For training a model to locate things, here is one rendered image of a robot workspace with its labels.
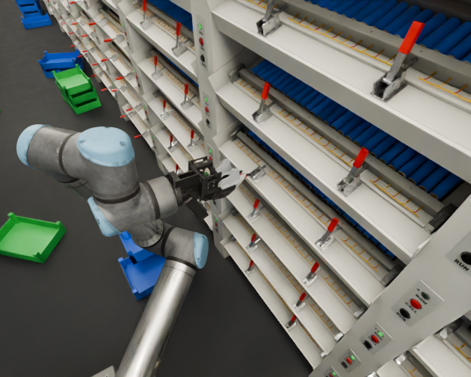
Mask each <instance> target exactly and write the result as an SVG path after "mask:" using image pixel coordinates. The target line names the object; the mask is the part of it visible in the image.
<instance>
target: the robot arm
mask: <svg viewBox="0 0 471 377"><path fill-rule="evenodd" d="M16 151H17V154H18V157H19V159H20V160H21V162H22V163H24V164H25V165H27V166H29V167H30V168H35V169H36V168H38V169H40V170H42V171H44V172H46V173H47V174H48V175H49V176H51V177H52V178H53V179H55V180H57V181H58V182H59V183H62V184H64V185H65V186H66V187H67V188H69V189H70V190H72V191H73V192H75V193H76V194H77V195H78V196H79V197H81V198H82V199H84V200H85V201H87V202H88V203H89V205H90V208H91V210H92V212H93V215H94V217H95V219H96V221H97V223H98V225H99V228H100V230H101V231H102V234H103V235H104V236H107V237H110V236H114V235H117V234H122V233H123V232H125V231H126V232H128V233H129V234H131V237H132V241H133V242H134V243H135V244H136V245H137V246H139V247H141V248H143V249H144V250H146V251H149V252H151V253H154V254H156V255H159V256H161V257H165V258H166V259H165V261H164V266H163V268H162V270H161V273H160V275H159V277H158V280H157V281H156V285H155V286H154V288H153V291H152V293H151V295H150V298H149V300H148V302H147V305H146V307H145V308H144V312H143V313H142V315H141V318H140V320H139V323H138V325H137V327H136V329H135V332H134V334H133V336H132V338H131V341H130V343H129V345H128V348H127V350H126V352H125V355H124V356H123V359H122V361H121V363H120V366H119V368H118V370H117V373H116V375H115V377H156V373H157V371H158V368H159V365H160V363H161V360H162V358H163V355H164V352H165V349H166V348H167V345H168V342H169V339H170V336H171V334H172V332H173V329H174V326H175V324H176V321H177V319H178V316H179V313H180V310H181V309H182V305H183V303H184V300H185V297H186V295H187V293H188V289H189V287H190V285H191V282H192V279H193V277H194V274H195V273H196V271H197V268H199V269H201V268H203V267H204V265H205V263H206V259H207V256H208V250H209V242H208V239H207V237H206V236H205V235H203V234H200V233H198V232H193V231H190V230H185V229H182V228H178V227H174V226H171V225H169V224H166V223H164V222H163V221H161V220H160V218H163V217H166V216H169V215H172V214H174V213H176V211H177V208H178V207H180V206H182V203H184V204H185V205H186V206H187V207H188V208H189V209H190V210H191V211H192V212H193V213H194V215H195V216H196V217H197V218H199V219H200V220H201V221H202V220H203V219H204V218H206V217H207V216H208V215H209V214H208V212H207V209H206V207H205V206H204V205H203V204H202V203H200V202H199V201H202V200H203V201H205V202H206V201H208V200H217V199H221V198H224V197H226V196H228V195H229V194H230V193H232V192H233V191H234V190H235V189H236V188H237V187H238V186H239V185H240V184H241V182H242V181H243V180H244V178H245V177H246V174H241V175H240V173H241V172H242V169H238V168H236V169H232V168H231V164H230V160H229V159H225V160H223V161H222V163H221V166H220V167H219V168H216V169H215V168H214V167H213V162H212V161H211V160H210V159H207V158H208V156H204V157H201V158H199V159H194V160H191V161H188V171H186V172H184V173H181V174H176V173H175V172H174V171H171V172H168V179H167V178H166V177H158V178H155V179H152V180H148V181H144V182H142V183H139V180H138V172H137V168H136V164H135V151H134V148H133V146H132V142H131V139H130V137H129V136H128V135H127V134H126V133H125V132H124V131H122V130H120V129H117V128H113V127H109V128H108V127H107V128H105V127H104V126H103V127H95V128H92V129H88V130H85V131H83V132H75V131H72V130H68V129H61V128H57V127H53V126H50V125H40V124H37V125H33V126H30V127H28V128H27V129H25V130H24V131H23V132H22V133H21V135H20V137H19V139H18V141H17V146H16ZM201 159H202V161H201V162H197V163H194V162H195V161H198V160H201ZM218 183H219V186H220V187H218ZM198 200H199V201H198Z"/></svg>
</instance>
